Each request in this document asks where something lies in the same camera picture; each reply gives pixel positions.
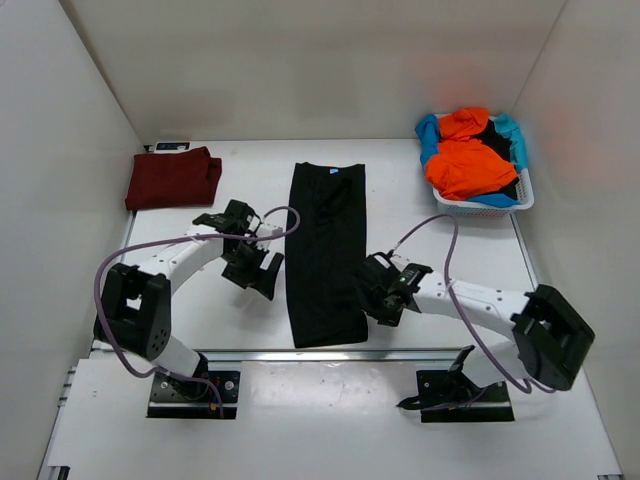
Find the dark red t shirt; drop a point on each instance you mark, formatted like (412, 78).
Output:
(184, 179)

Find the blue t shirt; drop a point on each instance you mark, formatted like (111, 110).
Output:
(515, 140)

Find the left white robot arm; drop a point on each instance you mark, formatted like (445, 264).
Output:
(134, 302)

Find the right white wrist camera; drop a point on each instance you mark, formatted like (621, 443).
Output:
(398, 261)

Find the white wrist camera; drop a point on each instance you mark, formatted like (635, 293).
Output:
(398, 261)
(265, 233)

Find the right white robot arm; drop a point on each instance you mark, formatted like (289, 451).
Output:
(532, 337)

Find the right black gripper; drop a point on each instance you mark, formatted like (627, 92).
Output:
(387, 317)

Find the white plastic laundry basket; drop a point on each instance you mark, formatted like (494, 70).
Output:
(500, 205)

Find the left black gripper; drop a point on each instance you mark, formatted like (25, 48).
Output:
(249, 277)

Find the black label sticker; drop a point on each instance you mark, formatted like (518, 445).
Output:
(171, 146)

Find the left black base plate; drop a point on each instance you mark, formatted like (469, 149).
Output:
(170, 399)

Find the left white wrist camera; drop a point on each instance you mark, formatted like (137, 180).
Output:
(265, 233)

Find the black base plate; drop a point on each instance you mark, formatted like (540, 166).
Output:
(170, 399)
(444, 396)

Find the orange t shirt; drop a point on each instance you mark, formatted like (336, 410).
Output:
(470, 160)

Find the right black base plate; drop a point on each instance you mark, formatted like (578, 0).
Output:
(444, 396)

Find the black t shirt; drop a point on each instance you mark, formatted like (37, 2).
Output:
(501, 146)
(323, 253)

